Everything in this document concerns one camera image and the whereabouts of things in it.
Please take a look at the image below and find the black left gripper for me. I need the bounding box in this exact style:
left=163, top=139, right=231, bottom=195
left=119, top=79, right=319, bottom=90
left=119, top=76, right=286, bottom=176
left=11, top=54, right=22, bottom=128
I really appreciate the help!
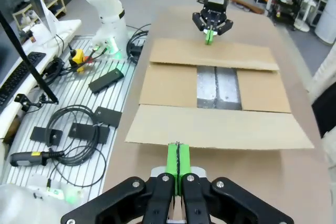
left=192, top=0, right=234, bottom=45

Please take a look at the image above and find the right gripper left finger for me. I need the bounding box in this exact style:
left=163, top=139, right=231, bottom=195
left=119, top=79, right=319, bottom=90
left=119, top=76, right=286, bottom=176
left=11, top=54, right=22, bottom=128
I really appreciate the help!
left=60, top=142, right=180, bottom=224

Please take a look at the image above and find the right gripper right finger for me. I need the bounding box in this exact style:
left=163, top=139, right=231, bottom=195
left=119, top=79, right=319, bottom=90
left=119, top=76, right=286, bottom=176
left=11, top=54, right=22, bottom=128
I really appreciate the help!
left=179, top=143, right=294, bottom=224

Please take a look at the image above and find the brown cardboard box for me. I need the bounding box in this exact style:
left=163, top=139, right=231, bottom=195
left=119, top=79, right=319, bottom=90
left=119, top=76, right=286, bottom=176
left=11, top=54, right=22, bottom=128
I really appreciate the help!
left=124, top=37, right=316, bottom=152

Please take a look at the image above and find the white standing fan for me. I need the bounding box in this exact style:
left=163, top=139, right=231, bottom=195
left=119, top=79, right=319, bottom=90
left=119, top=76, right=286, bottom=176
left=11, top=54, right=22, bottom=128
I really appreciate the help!
left=293, top=0, right=320, bottom=32

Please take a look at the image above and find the black square plate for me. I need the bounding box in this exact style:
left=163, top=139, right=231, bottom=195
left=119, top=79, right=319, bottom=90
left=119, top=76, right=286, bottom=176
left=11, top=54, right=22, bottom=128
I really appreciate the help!
left=93, top=106, right=123, bottom=129

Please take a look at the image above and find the black plate with screw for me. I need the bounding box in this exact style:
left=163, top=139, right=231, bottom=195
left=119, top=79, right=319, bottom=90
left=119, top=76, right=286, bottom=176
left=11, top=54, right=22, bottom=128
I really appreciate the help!
left=68, top=122, right=111, bottom=145
left=29, top=126, right=64, bottom=147

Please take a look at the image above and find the white cylinder bin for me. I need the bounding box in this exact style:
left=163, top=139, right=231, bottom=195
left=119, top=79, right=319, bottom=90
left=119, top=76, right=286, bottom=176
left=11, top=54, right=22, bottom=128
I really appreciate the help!
left=313, top=0, right=336, bottom=46

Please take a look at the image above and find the long black plate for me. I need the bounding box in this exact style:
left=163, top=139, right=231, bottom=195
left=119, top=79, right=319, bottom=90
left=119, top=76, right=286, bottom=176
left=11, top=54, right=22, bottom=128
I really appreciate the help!
left=88, top=67, right=125, bottom=94

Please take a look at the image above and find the person in white shirt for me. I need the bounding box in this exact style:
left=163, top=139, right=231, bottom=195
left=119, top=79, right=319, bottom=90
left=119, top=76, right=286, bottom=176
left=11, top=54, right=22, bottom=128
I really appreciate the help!
left=305, top=47, right=336, bottom=204

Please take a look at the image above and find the slotted aluminium base table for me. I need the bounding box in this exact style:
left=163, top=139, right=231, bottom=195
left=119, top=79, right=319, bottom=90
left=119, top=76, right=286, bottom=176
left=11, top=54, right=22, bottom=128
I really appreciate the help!
left=0, top=36, right=144, bottom=192

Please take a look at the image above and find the clear plastic bag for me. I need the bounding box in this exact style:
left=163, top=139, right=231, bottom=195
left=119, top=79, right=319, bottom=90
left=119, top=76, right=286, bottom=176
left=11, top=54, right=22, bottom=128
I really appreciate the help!
left=0, top=173, right=88, bottom=224

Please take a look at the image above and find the black handheld scanner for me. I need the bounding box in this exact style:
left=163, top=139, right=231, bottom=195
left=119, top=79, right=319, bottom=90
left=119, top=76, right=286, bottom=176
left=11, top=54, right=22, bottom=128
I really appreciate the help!
left=9, top=150, right=65, bottom=167

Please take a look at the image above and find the yellow emergency stop button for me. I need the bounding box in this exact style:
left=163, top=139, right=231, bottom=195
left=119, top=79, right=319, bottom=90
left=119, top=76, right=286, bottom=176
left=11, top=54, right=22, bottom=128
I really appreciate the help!
left=68, top=47, right=86, bottom=73

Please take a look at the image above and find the wooden shelf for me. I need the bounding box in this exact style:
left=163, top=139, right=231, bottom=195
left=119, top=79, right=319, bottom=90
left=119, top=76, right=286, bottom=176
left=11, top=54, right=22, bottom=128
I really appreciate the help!
left=11, top=0, right=67, bottom=25

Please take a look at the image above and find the small black clamp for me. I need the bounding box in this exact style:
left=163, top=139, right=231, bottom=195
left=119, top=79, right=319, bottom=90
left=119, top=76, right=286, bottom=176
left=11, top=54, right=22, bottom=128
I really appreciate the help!
left=14, top=93, right=59, bottom=112

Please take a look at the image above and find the white computer monitor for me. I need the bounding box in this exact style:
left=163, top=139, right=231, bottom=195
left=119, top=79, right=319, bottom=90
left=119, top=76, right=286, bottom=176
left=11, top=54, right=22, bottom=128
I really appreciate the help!
left=0, top=0, right=82, bottom=48

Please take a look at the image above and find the black diagonal pole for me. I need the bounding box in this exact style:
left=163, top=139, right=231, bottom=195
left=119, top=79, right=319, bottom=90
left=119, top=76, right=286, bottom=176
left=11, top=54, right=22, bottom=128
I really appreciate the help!
left=0, top=10, right=59, bottom=104

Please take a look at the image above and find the black keyboard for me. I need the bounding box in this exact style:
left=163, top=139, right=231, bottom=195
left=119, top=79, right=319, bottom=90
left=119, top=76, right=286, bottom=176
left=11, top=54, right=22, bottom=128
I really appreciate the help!
left=0, top=51, right=47, bottom=110

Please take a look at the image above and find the black cable bunch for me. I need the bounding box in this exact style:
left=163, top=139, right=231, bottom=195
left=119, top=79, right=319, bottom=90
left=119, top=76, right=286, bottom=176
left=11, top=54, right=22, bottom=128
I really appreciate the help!
left=126, top=23, right=152, bottom=65

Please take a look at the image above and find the coiled black cable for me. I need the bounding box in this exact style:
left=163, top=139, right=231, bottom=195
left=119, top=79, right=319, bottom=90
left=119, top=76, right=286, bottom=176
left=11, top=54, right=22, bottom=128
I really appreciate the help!
left=46, top=104, right=108, bottom=191

